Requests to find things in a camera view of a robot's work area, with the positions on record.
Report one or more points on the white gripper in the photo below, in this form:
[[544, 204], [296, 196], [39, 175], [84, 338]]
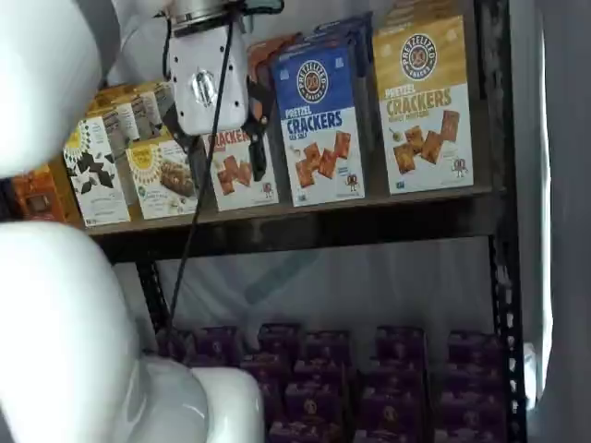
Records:
[[203, 106]]

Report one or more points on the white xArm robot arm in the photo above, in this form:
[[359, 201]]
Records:
[[55, 323]]

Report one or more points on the orange white pretzel cracker box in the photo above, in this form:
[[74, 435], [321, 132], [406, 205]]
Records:
[[277, 46], [231, 175]]

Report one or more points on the white yellow snack bar box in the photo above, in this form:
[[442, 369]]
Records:
[[152, 106], [157, 184]]

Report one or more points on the blue white pretzel cracker box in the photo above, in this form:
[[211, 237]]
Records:
[[318, 138], [341, 32]]

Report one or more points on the white box with dark crackers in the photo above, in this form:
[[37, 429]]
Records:
[[97, 194], [115, 111]]

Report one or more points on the orange brown snack box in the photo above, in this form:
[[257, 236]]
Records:
[[41, 194]]

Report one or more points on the purple snack box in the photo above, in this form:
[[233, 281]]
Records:
[[314, 401], [268, 367], [475, 380], [475, 350], [327, 346], [217, 343], [397, 376], [279, 339], [392, 436], [321, 371], [184, 346], [397, 408], [473, 410], [307, 433], [272, 397], [399, 346], [471, 437]]

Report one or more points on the yellow white pretzel cracker box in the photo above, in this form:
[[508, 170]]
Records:
[[415, 11], [425, 115]]

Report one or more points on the black metal shelving rack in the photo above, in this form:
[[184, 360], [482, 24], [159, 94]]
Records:
[[323, 226]]

